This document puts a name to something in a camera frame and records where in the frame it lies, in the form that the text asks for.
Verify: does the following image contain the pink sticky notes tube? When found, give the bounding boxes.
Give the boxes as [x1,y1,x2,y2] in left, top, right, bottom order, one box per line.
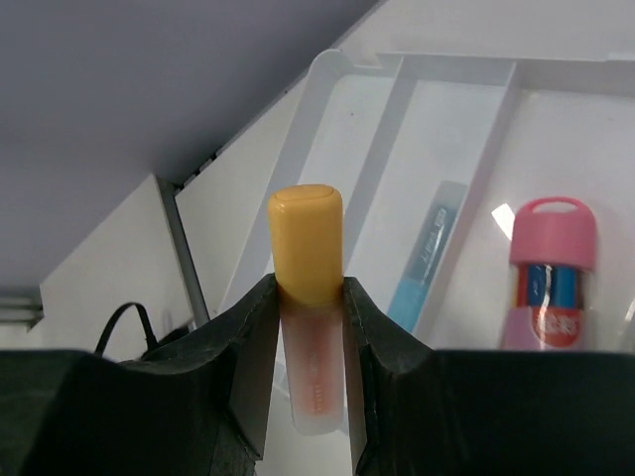
[500,196,597,351]

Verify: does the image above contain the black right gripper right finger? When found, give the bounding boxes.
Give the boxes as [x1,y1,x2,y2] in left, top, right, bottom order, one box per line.
[343,278,634,475]

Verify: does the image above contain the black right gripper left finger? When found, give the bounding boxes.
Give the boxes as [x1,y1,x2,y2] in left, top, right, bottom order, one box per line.
[1,276,278,475]

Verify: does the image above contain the yellow pink highlighter pen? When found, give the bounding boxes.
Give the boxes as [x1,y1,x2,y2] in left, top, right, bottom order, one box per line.
[268,184,344,436]

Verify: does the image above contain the white divided plastic tray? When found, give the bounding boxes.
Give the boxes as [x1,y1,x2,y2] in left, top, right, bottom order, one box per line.
[215,48,635,354]

